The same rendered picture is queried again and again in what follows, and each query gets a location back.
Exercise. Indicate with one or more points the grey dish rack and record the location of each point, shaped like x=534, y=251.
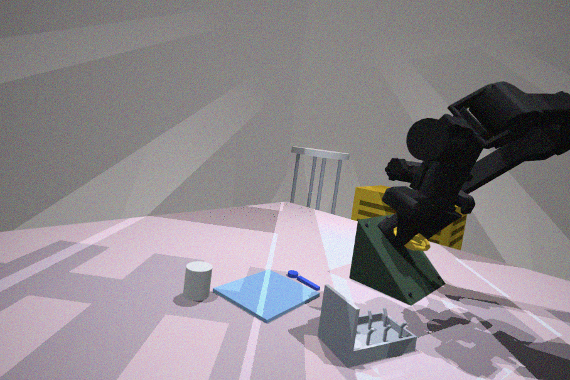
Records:
x=357, y=340

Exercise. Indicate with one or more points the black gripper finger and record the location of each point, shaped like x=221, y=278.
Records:
x=439, y=218
x=407, y=229

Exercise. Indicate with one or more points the yellow round plate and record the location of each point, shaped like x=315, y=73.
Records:
x=418, y=242

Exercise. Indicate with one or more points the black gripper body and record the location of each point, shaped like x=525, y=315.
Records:
x=440, y=187

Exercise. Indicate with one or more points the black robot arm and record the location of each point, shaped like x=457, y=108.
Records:
x=520, y=126

